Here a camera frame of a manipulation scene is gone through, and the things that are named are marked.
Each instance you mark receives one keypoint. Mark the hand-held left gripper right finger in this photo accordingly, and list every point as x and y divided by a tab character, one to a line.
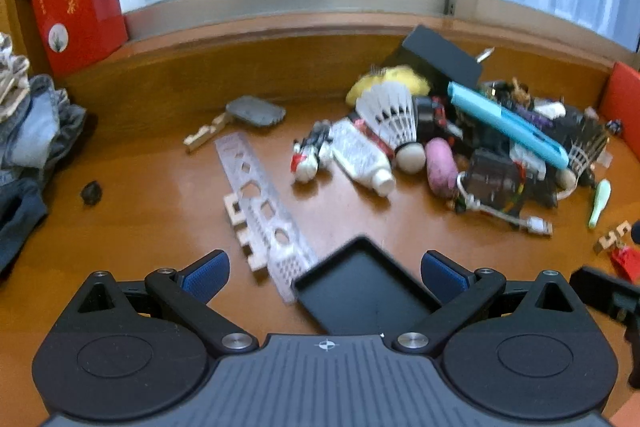
444	272

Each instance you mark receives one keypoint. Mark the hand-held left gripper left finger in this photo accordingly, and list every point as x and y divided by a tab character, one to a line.
207	276

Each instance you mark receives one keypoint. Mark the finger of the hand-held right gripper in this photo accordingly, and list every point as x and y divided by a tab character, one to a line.
600	289

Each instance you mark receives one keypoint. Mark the black tray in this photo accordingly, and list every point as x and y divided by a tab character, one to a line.
360	287

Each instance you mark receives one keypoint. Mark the circuit board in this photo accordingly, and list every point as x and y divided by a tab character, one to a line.
492	179

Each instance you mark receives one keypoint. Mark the wooden desktop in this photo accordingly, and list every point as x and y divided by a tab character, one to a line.
150	207

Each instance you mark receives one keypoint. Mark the red plastic piece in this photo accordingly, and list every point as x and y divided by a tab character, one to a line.
627	262

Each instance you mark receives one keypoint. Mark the small wooden puzzle piece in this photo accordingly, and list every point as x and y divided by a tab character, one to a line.
612	237

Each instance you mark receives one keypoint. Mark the comb-shaped wooden piece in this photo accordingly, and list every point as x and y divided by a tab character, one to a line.
242	232

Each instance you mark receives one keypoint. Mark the light green plastic pin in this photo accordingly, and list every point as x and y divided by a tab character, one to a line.
600	202

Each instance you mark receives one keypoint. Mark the clear plastic ruler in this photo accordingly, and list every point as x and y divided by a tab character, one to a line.
255	187

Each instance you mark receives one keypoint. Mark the pink oblong eraser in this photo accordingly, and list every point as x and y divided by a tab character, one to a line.
441	167

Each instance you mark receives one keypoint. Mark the stepped wooden puzzle piece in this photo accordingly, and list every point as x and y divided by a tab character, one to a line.
205	134

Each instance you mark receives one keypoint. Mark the white tube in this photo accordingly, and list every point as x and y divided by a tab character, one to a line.
360	157

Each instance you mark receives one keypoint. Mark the small dark lump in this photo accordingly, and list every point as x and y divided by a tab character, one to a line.
92	192

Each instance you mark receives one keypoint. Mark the black shuttlecock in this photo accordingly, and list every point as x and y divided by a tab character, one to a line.
585	147

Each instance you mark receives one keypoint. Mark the white black toy figure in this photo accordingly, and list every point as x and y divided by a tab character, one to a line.
310	152

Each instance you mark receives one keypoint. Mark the blue plastic case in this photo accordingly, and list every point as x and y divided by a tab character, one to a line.
505	122

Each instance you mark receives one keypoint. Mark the small dark figure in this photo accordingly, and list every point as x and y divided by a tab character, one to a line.
614	127

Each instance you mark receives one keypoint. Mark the white shuttlecock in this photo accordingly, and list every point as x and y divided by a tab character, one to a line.
390	112

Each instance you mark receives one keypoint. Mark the grey flat device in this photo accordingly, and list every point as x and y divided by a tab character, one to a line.
255	111

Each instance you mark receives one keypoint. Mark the purple toy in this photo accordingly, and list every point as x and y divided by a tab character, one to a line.
535	117

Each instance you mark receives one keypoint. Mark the orange box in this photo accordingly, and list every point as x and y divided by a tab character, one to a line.
622	99

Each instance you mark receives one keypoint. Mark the yellow plush toy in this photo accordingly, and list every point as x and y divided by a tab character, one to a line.
395	76

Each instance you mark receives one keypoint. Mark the blue denim clothes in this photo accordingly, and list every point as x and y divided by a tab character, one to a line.
30	147

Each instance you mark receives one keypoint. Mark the black box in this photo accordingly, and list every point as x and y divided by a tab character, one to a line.
440	52

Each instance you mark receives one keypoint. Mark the red box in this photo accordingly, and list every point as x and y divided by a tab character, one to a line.
75	12

